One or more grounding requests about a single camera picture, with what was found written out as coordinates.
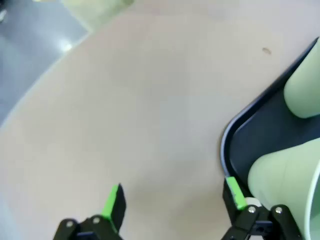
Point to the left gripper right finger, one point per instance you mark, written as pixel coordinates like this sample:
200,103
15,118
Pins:
250,222

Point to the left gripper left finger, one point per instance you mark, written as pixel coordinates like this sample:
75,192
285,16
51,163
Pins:
110,220

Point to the pale green plastic cup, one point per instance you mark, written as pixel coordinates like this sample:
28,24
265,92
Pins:
305,87
280,175

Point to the black plastic serving tray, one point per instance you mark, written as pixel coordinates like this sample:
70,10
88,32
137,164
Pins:
262,130

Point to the person in yellow shirt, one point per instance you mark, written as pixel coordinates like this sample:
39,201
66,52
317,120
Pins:
100,10

